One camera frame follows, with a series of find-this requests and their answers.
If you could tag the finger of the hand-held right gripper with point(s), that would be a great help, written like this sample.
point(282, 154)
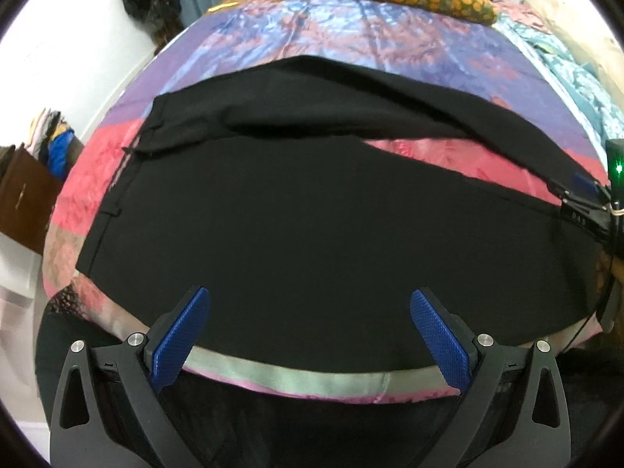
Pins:
point(582, 184)
point(585, 217)

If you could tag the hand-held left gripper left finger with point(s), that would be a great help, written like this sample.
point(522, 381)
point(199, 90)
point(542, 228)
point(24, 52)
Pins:
point(180, 334)

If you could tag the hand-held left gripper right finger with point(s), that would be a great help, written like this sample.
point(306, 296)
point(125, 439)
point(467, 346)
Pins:
point(439, 343)

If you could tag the black pants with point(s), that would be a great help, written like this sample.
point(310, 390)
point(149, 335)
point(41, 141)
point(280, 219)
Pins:
point(292, 234)

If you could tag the teal floral cloth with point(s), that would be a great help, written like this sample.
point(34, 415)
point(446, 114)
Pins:
point(575, 78)

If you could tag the person's dark clothing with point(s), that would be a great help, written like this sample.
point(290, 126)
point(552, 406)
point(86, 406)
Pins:
point(292, 429)

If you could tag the cream cushion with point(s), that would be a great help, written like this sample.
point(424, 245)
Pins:
point(585, 34)

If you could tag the brown wooden cabinet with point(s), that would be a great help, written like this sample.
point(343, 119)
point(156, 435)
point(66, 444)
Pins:
point(24, 200)

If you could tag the pile of colourful clothes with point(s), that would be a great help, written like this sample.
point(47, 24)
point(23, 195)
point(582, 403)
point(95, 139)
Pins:
point(58, 151)

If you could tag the colourful floral satin bedspread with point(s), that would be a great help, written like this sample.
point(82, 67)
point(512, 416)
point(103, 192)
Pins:
point(341, 29)

